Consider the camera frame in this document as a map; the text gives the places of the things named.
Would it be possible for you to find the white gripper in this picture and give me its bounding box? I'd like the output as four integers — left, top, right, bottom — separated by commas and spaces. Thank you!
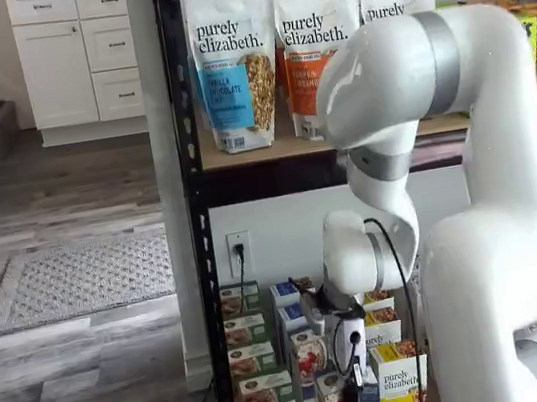
325, 315, 378, 402

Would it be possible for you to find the yellow purely elizabeth box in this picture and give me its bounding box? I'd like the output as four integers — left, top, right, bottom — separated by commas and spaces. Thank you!
368, 337, 435, 402
361, 287, 391, 307
363, 303, 399, 328
361, 319, 406, 349

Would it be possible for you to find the black metal shelf rack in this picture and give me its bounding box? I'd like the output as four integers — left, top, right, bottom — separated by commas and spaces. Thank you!
155, 0, 537, 402

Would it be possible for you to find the green Bobo's oat bites box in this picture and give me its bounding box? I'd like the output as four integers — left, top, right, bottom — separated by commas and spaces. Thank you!
511, 6, 537, 91

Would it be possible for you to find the grey patterned rug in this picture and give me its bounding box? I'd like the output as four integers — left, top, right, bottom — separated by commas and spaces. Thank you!
0, 229, 180, 338

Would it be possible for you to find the blue label granola pouch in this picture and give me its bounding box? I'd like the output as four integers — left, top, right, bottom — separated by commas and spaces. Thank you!
182, 0, 298, 160

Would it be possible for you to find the orange label granola pouch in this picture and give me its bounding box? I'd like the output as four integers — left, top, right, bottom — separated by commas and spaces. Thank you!
272, 0, 384, 146

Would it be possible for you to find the white drawer cabinet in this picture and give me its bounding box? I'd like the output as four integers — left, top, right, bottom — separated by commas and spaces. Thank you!
7, 0, 151, 151

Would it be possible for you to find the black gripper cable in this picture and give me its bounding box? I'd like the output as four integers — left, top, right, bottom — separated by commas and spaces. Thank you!
329, 315, 372, 384

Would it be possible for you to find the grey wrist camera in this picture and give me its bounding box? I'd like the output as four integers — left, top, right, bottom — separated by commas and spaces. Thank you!
288, 272, 331, 342

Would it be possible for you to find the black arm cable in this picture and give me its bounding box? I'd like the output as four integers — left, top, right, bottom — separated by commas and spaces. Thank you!
361, 213, 423, 363

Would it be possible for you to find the white wall outlet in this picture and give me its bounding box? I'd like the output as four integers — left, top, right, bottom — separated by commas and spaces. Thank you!
225, 230, 256, 280

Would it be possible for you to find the black power cable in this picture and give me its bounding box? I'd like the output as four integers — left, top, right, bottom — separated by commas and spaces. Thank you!
231, 242, 258, 317

